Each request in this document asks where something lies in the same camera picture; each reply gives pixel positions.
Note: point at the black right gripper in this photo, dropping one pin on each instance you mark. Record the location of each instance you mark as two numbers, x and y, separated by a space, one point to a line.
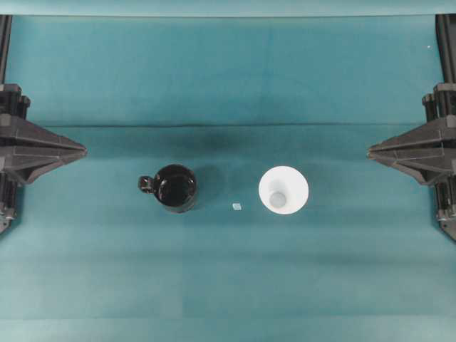
427 167

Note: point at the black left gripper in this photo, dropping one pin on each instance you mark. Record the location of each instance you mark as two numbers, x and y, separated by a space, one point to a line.
46 152

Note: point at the white paper cup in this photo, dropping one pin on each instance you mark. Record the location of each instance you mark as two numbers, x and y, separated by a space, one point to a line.
283 190

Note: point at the black glossy cup holder mug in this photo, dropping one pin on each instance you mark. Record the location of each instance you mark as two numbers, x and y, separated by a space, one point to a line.
173 186

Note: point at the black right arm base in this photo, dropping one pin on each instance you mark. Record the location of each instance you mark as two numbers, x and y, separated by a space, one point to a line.
446 35

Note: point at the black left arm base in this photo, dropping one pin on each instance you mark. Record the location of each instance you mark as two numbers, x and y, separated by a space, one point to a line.
5 34

